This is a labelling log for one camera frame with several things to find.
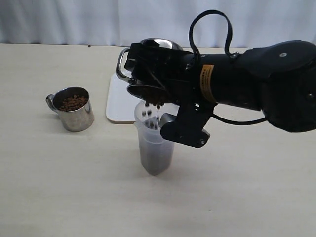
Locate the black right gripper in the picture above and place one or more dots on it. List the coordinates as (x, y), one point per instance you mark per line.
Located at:
(175, 70)

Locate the steel mug with pellets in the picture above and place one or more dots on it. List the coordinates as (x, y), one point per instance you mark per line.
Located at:
(73, 107)
(164, 47)

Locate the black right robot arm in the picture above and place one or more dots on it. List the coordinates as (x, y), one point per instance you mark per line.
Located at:
(278, 80)

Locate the clear plastic pitcher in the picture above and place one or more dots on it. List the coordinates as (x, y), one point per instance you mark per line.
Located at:
(155, 152)

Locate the white plastic tray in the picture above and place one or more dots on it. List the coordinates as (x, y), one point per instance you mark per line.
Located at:
(120, 104)

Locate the white curtain backdrop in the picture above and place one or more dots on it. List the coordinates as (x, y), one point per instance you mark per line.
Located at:
(256, 23)

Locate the black wrist camera on right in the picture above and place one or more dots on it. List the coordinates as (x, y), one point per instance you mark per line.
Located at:
(187, 127)

